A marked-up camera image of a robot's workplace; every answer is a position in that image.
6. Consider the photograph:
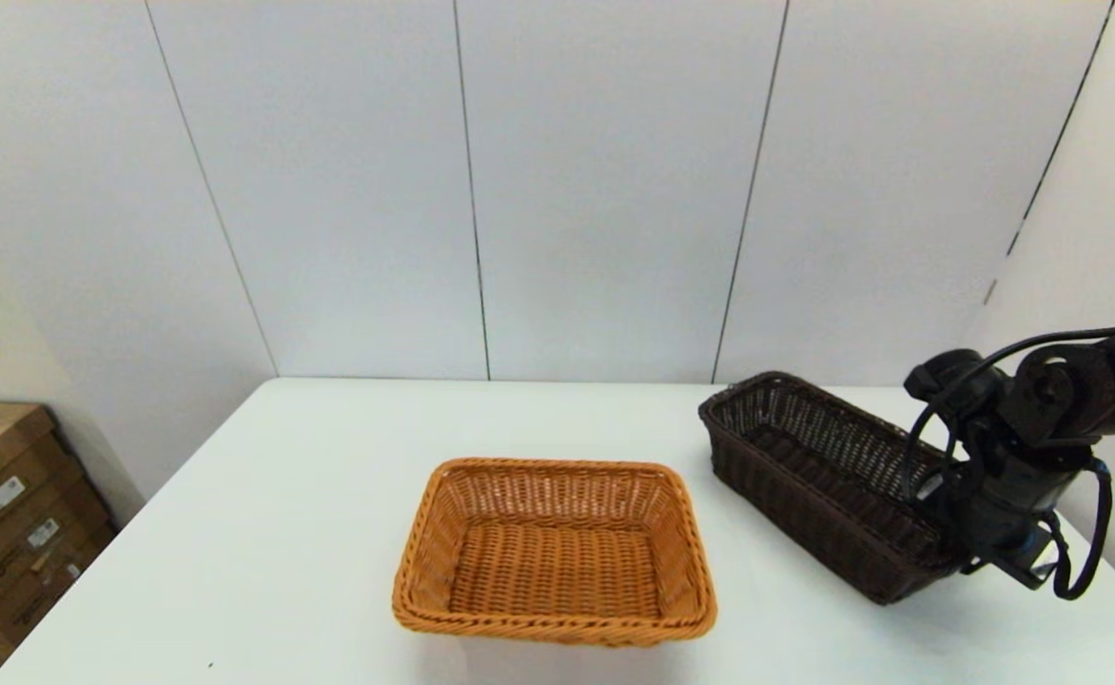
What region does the dark brown wicker basket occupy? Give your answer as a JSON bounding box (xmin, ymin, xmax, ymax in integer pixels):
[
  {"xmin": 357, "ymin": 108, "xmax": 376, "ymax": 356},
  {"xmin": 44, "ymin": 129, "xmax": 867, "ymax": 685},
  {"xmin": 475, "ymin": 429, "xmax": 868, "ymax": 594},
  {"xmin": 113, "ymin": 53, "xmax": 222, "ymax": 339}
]
[{"xmin": 697, "ymin": 371, "xmax": 975, "ymax": 606}]

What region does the orange wicker basket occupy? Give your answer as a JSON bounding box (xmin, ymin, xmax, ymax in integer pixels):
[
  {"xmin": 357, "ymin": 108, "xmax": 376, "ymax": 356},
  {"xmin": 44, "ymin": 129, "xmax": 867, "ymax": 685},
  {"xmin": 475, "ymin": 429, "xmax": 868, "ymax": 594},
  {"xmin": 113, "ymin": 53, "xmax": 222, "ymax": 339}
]
[{"xmin": 392, "ymin": 458, "xmax": 717, "ymax": 648}]

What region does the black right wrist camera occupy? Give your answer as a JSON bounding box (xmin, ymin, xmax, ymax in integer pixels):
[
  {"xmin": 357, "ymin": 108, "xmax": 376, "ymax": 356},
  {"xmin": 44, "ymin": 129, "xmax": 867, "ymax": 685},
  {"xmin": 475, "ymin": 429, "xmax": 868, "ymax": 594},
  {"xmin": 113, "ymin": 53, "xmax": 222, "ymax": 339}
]
[{"xmin": 990, "ymin": 533, "xmax": 1061, "ymax": 593}]

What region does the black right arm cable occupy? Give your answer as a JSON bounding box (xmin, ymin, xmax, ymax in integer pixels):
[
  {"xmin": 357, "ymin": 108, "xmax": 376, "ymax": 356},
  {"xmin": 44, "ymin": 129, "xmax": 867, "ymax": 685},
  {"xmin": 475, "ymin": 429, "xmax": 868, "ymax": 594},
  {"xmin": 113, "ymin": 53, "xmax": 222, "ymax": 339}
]
[{"xmin": 903, "ymin": 323, "xmax": 1115, "ymax": 600}]

